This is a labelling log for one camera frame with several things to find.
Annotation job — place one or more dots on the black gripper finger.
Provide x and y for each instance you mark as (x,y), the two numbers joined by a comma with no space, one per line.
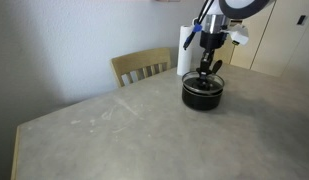
(204,66)
(212,56)

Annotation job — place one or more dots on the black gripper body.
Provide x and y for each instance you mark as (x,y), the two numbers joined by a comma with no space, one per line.
(212,40)

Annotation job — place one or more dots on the glass lid with black knob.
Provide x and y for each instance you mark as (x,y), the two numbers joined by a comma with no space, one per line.
(212,82)

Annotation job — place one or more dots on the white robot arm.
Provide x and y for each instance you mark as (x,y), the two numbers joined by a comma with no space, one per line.
(234,3)

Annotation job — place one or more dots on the white paper towel roll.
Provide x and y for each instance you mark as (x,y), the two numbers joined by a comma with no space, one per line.
(184,50)

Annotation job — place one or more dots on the light wooden chair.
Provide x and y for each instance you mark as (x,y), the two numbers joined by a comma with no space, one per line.
(140,61)

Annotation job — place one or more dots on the black door latch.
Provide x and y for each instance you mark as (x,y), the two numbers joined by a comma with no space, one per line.
(301,20)

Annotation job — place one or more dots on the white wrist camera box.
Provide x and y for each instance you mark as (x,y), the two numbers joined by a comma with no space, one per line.
(239,34)

